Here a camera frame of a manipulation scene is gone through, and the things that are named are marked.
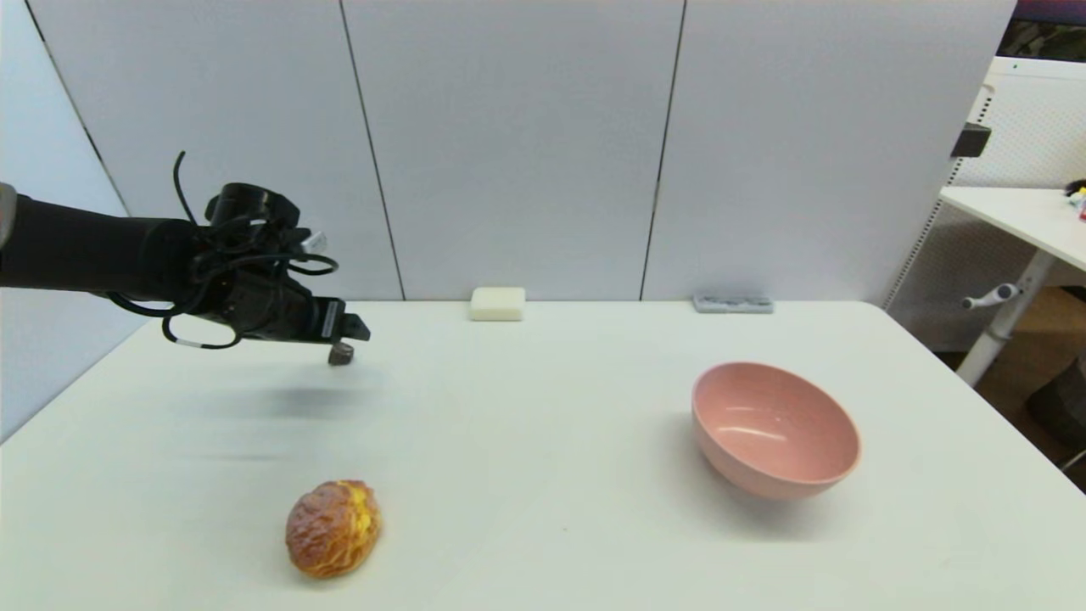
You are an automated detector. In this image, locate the white rectangular sponge block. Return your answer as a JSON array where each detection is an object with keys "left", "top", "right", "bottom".
[{"left": 470, "top": 287, "right": 527, "bottom": 322}]

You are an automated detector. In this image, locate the brown yellow bread roll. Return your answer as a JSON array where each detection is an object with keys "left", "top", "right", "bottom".
[{"left": 284, "top": 479, "right": 382, "bottom": 580}]

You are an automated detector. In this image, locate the flat grey rectangular block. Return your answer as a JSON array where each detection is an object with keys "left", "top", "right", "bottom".
[{"left": 692, "top": 294, "right": 775, "bottom": 315}]

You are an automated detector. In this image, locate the pink bowl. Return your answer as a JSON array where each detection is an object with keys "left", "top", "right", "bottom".
[{"left": 691, "top": 362, "right": 861, "bottom": 501}]

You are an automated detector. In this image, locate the black clamp box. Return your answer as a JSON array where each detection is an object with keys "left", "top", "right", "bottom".
[{"left": 950, "top": 123, "right": 991, "bottom": 160}]

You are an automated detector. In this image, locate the white side table leg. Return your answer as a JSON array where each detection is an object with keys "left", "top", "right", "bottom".
[{"left": 956, "top": 251, "right": 1054, "bottom": 389}]

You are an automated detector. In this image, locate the white side table top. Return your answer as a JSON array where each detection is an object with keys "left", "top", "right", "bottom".
[{"left": 938, "top": 186, "right": 1086, "bottom": 274}]

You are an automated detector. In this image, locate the white pegboard panel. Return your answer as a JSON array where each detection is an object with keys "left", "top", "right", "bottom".
[{"left": 881, "top": 56, "right": 1086, "bottom": 353}]

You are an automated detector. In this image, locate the black chair base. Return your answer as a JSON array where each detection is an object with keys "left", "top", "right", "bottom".
[{"left": 1025, "top": 361, "right": 1086, "bottom": 474}]

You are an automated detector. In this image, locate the black looping arm cable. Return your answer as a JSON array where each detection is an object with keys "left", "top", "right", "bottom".
[{"left": 106, "top": 151, "right": 340, "bottom": 350}]

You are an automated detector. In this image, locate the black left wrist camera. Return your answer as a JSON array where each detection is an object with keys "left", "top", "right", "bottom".
[{"left": 204, "top": 182, "right": 328, "bottom": 257}]

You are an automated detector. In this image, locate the white crank handle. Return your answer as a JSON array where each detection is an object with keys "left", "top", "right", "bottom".
[{"left": 960, "top": 284, "right": 1019, "bottom": 311}]

